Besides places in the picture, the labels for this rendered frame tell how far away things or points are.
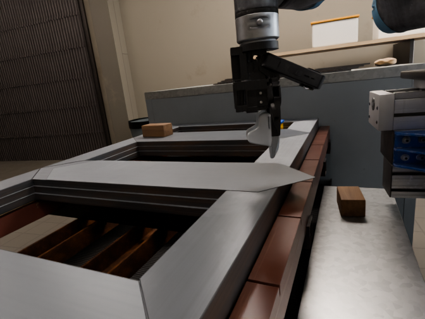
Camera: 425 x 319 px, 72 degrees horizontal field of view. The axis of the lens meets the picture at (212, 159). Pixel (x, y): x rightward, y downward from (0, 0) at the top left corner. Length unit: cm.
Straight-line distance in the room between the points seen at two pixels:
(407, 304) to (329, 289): 12
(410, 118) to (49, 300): 80
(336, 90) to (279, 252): 102
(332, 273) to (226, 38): 375
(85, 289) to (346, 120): 122
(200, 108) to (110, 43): 322
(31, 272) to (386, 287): 56
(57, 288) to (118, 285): 7
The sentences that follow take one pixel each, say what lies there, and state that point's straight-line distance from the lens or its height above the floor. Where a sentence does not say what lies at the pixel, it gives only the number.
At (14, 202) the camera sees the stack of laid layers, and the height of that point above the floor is 83.
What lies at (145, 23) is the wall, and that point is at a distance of 467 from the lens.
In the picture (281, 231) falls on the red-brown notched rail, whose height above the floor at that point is 83.
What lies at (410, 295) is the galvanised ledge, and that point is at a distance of 65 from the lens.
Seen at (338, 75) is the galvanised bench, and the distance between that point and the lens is 137.
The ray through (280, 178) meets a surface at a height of 87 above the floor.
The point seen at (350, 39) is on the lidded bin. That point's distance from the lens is 336.
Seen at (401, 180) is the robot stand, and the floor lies 77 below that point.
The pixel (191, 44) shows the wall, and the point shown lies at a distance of 433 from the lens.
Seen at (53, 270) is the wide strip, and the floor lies 87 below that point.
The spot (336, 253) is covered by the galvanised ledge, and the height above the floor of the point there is 68.
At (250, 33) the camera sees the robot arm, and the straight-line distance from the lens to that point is 53.
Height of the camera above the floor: 107
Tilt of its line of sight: 15 degrees down
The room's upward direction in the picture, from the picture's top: 6 degrees counter-clockwise
